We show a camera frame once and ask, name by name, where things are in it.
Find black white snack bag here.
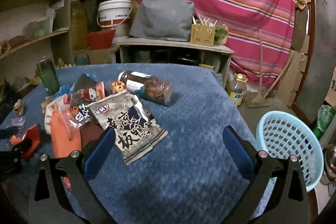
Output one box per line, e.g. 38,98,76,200
88,90,168,165

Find orange cartoon snack packet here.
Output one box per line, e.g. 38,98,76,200
109,81,126,94

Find green trash bag bin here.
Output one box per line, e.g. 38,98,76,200
313,105,335,140

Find orange plastic wrapper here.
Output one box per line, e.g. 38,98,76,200
50,110,81,158

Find light blue plastic basket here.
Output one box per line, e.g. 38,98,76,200
256,111,324,192

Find straw broom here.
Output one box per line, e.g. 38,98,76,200
246,29,294,109

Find oil bottle on floor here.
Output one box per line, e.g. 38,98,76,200
229,73,248,106

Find green glass bottle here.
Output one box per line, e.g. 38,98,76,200
37,57,60,96

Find clear plastic snack jar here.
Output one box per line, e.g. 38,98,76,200
118,71,173,106

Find red plastic basin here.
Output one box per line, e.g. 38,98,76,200
87,28,116,50

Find wooden side table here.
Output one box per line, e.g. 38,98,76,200
115,38,234,87

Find green vegetables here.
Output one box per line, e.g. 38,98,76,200
214,24,228,46

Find yellow chopstick holder box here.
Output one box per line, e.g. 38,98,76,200
190,14,215,47

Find yellow oil jug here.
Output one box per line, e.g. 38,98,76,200
70,0,87,51

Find white plastic bucket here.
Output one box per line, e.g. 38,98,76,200
97,0,133,28

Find wooden shelf unit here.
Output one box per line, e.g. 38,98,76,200
1,0,74,91

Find grey fabric bag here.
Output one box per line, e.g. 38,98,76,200
130,0,195,42

